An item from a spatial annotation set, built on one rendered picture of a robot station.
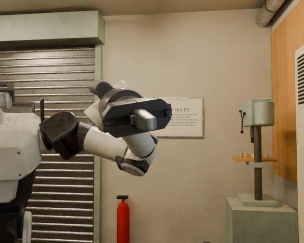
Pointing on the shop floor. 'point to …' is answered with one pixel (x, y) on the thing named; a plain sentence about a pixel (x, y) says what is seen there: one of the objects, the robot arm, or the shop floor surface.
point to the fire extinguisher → (122, 221)
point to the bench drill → (287, 212)
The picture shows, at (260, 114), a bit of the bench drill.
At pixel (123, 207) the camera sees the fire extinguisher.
